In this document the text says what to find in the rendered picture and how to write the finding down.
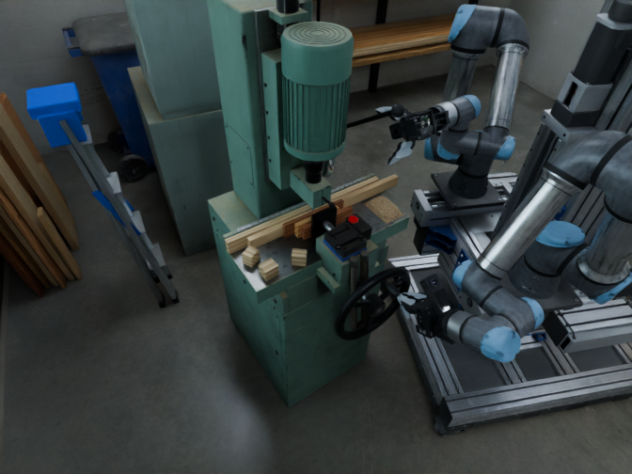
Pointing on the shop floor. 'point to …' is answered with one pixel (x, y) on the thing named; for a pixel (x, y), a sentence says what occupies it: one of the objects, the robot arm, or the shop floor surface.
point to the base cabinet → (293, 335)
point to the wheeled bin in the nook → (116, 86)
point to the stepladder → (64, 112)
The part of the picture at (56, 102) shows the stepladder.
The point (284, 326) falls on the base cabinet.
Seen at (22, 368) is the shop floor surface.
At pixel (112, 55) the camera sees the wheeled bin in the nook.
